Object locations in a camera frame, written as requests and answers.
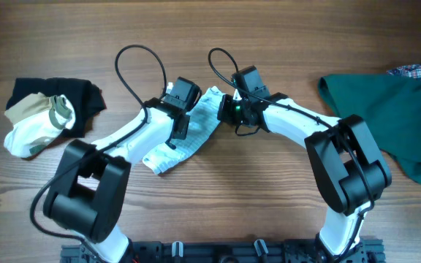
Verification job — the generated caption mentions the light blue striped pants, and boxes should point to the light blue striped pants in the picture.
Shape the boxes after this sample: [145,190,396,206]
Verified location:
[142,86,224,175]

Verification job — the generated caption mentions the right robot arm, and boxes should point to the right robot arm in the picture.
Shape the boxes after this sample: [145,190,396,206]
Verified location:
[218,66,392,262]

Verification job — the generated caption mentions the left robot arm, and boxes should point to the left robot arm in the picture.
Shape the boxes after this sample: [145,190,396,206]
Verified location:
[43,77,202,262]

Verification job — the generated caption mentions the black folded garment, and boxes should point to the black folded garment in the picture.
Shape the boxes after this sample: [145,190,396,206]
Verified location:
[6,77,106,138]

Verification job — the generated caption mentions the white beige olive garment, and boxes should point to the white beige olive garment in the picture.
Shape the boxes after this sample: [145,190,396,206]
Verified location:
[4,93,76,159]

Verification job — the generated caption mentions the dark green garment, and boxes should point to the dark green garment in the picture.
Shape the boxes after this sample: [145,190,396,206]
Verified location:
[318,74,421,184]

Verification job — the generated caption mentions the red plaid garment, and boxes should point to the red plaid garment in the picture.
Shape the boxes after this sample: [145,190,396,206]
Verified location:
[387,64,421,80]

